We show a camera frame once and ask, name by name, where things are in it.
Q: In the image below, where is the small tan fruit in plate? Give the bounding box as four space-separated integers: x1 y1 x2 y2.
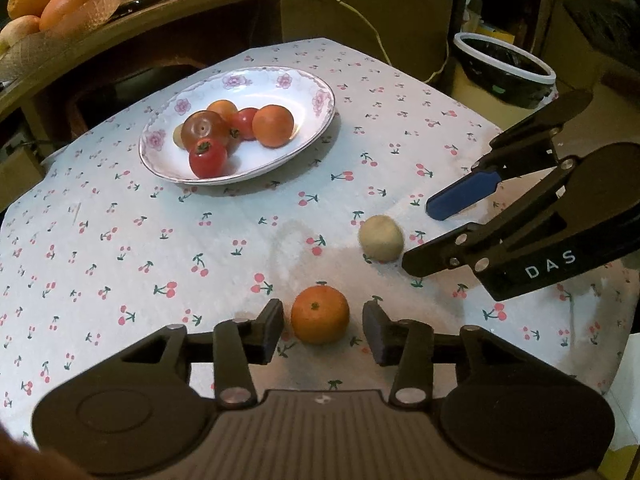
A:
172 124 186 150

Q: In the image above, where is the pale apple on shelf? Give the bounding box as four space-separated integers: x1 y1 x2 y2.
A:
0 15 40 54

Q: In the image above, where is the black bin white rim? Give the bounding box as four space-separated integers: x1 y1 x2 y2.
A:
454 32 556 110

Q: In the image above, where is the orange tangerine in plate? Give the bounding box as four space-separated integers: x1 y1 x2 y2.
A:
207 100 238 122

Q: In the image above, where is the cardboard box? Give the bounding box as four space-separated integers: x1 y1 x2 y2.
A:
0 148 46 211

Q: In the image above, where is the wooden shelf desk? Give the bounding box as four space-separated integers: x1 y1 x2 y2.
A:
1 0 461 155

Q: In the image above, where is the white floral ceramic plate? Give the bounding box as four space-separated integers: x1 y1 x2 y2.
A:
138 66 335 185

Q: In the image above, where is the large dark red tomato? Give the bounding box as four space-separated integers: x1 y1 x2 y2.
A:
180 110 231 151

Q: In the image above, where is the cherry print tablecloth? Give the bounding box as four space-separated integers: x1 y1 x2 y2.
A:
1 39 639 440

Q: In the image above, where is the large orange on shelf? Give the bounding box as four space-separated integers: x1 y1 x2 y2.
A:
39 0 90 32

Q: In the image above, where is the pale tan round fruit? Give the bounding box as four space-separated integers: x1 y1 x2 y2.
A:
358 214 404 262

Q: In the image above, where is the small red tomato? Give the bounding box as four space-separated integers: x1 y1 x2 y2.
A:
230 107 258 141

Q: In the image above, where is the yellow cable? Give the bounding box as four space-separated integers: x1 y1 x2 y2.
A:
188 0 452 85

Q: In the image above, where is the orange tangerine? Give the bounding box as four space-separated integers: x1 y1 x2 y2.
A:
290 285 350 346
207 100 238 122
252 104 295 148

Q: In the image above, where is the woven fruit tray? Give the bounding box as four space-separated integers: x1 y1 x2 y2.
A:
1 0 122 86

